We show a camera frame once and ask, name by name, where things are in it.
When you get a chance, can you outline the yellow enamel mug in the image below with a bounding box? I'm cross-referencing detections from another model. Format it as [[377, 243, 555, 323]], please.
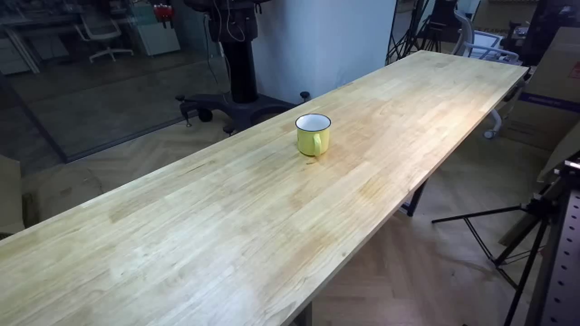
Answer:
[[296, 113, 332, 158]]

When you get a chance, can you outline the black table leg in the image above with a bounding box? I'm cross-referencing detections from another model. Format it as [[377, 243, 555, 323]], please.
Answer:
[[403, 184, 426, 218]]

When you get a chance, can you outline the white desk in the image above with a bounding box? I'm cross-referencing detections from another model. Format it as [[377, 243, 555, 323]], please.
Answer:
[[131, 0, 181, 57]]

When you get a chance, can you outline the grey office chair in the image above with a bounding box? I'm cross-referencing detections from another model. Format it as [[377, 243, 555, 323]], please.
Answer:
[[448, 8, 522, 142]]

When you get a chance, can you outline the white office chair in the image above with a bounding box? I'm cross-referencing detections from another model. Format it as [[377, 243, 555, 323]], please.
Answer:
[[74, 12, 134, 64]]

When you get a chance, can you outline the black tripod stand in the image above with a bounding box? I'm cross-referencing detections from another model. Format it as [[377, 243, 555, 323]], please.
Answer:
[[433, 157, 580, 326]]

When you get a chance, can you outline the cardboard box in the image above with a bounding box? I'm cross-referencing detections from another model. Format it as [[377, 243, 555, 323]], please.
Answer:
[[502, 26, 580, 153]]

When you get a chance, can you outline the perforated metal panel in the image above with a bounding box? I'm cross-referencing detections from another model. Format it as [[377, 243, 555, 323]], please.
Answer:
[[540, 193, 580, 326]]

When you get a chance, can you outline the black pedestal stand with wheels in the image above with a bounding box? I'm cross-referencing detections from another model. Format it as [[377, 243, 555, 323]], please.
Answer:
[[178, 0, 294, 135]]

